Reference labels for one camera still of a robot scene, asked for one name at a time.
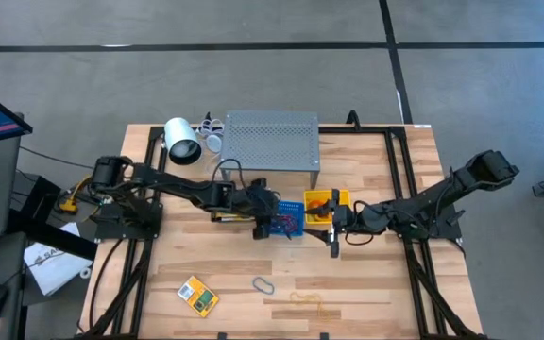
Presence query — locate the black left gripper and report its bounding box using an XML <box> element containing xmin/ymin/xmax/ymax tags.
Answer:
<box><xmin>231</xmin><ymin>177</ymin><xmax>281</xmax><ymax>241</ymax></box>

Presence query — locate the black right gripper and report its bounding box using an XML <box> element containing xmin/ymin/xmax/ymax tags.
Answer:
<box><xmin>305</xmin><ymin>188</ymin><xmax>366</xmax><ymax>260</ymax></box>

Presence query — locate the yellow Crayola crayon box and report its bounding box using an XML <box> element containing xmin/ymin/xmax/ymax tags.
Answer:
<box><xmin>213</xmin><ymin>213</ymin><xmax>255</xmax><ymax>223</ymax></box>
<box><xmin>177</xmin><ymin>275</ymin><xmax>220</xmax><ymax>317</ymax></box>

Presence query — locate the blue plastic basket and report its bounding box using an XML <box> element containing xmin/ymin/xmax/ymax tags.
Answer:
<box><xmin>270</xmin><ymin>199</ymin><xmax>306</xmax><ymax>238</ymax></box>

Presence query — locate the red rubber band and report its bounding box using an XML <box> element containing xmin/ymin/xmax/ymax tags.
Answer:
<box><xmin>274</xmin><ymin>212</ymin><xmax>302</xmax><ymax>237</ymax></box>

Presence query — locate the black plastic basket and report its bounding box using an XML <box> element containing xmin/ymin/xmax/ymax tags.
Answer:
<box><xmin>209</xmin><ymin>211</ymin><xmax>257</xmax><ymax>224</ymax></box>

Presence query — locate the blue rubber band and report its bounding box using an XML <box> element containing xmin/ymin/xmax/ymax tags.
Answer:
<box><xmin>251</xmin><ymin>277</ymin><xmax>276</xmax><ymax>296</ymax></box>

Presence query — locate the yellow rubber band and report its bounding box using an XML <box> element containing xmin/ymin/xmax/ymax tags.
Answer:
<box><xmin>289</xmin><ymin>291</ymin><xmax>331</xmax><ymax>321</ymax></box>

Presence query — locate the yellow plastic basket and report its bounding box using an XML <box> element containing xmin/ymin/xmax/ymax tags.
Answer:
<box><xmin>302</xmin><ymin>188</ymin><xmax>352</xmax><ymax>227</ymax></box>

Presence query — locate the grey perforated metal riser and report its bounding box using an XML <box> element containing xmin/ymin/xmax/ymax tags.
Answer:
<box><xmin>218</xmin><ymin>110</ymin><xmax>321</xmax><ymax>189</ymax></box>

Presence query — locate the white round puck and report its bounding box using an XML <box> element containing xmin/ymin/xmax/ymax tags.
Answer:
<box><xmin>205</xmin><ymin>133</ymin><xmax>225</xmax><ymax>154</ymax></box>

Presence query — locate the yellow and black connector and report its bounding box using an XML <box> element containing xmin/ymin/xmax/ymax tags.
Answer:
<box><xmin>57</xmin><ymin>177</ymin><xmax>93</xmax><ymax>215</ymax></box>

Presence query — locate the white printed paper bag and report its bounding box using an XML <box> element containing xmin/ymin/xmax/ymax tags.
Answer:
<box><xmin>22</xmin><ymin>221</ymin><xmax>94</xmax><ymax>298</ymax></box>

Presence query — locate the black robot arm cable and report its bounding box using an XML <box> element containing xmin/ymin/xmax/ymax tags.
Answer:
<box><xmin>344</xmin><ymin>199</ymin><xmax>376</xmax><ymax>247</ymax></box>
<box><xmin>212</xmin><ymin>158</ymin><xmax>246</xmax><ymax>190</ymax></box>

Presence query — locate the white coiled cable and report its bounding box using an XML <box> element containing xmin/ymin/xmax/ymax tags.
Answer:
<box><xmin>195</xmin><ymin>116</ymin><xmax>227</xmax><ymax>179</ymax></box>

